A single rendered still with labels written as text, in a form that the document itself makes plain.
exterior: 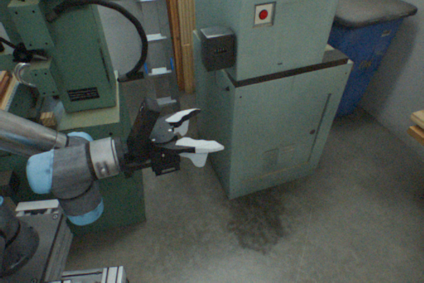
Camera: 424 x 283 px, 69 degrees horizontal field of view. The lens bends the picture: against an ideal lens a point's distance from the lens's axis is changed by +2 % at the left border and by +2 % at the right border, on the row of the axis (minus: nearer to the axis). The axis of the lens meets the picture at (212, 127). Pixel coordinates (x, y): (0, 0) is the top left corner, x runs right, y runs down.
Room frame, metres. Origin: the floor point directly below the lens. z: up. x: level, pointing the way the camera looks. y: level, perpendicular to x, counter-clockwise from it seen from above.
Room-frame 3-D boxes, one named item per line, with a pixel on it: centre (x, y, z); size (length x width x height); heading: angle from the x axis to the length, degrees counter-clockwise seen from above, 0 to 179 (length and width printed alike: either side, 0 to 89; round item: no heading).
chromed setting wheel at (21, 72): (1.02, 0.70, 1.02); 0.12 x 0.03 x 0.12; 104
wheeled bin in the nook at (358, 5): (2.08, -0.92, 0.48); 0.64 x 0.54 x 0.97; 23
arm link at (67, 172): (0.38, 0.28, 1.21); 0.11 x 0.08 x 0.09; 110
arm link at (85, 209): (0.40, 0.29, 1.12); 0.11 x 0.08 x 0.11; 20
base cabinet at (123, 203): (1.14, 0.74, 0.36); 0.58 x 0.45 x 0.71; 104
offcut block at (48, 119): (0.98, 0.69, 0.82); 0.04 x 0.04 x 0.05; 13
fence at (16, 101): (1.06, 0.80, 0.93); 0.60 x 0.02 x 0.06; 14
